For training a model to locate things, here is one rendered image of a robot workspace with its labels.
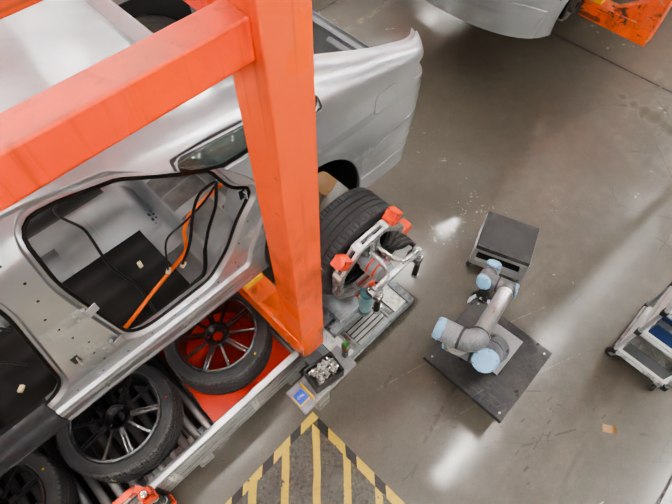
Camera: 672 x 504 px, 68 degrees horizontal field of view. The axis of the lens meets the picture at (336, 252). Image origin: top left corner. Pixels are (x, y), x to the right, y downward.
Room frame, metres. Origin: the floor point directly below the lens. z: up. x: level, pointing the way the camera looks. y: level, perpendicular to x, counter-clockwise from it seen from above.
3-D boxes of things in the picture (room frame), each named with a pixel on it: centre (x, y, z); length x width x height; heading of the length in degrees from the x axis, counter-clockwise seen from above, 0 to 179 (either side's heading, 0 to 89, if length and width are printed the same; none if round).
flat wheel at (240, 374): (1.16, 0.74, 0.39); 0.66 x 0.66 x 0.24
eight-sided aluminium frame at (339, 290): (1.50, -0.19, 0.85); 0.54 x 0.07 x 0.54; 136
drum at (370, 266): (1.45, -0.24, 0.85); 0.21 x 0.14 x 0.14; 46
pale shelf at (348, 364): (0.90, 0.07, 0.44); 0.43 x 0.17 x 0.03; 136
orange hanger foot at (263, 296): (1.34, 0.42, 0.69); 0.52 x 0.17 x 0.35; 46
